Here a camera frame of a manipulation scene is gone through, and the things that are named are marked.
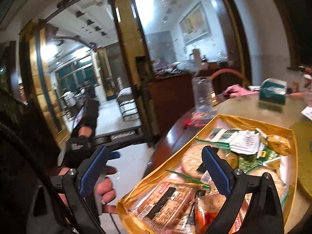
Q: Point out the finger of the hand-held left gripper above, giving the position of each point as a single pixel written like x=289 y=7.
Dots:
x=114 y=155
x=121 y=137

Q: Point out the gold round turntable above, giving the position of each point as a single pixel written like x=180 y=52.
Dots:
x=304 y=151

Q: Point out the green tissue box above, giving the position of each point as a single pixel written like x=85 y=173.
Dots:
x=271 y=92

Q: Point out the pink cloth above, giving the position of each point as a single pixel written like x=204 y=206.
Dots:
x=236 y=91

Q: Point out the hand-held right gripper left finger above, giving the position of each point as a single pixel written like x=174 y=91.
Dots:
x=93 y=170

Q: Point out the green and white snack packet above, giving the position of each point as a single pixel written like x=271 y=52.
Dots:
x=223 y=135

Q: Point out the red and white bottle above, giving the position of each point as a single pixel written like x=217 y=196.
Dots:
x=306 y=79

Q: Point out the chair with red hoop back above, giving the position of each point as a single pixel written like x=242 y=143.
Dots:
x=228 y=70

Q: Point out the white printed sachet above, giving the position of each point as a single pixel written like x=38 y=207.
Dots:
x=243 y=141

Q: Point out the yellow snack packet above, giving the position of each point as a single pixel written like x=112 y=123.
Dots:
x=280 y=142

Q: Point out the square cracker packet black label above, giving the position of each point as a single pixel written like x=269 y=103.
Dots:
x=168 y=199

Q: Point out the framed wall painting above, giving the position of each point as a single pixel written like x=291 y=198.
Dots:
x=195 y=24

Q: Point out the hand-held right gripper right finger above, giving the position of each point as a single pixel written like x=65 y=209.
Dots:
x=215 y=170

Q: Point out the person's left hand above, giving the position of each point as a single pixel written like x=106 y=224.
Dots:
x=107 y=190

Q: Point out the clear plastic cup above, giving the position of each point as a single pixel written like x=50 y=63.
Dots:
x=202 y=95

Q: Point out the orange plastic tray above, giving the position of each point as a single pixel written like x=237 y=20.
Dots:
x=156 y=170

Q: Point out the printed paper flyer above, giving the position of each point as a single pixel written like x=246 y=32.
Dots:
x=307 y=113

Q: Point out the orange snack packet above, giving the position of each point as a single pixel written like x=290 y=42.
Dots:
x=204 y=219

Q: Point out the dark wooden cabinet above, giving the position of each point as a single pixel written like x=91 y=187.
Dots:
x=170 y=97

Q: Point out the red wrapper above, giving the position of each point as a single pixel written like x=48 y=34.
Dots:
x=192 y=122

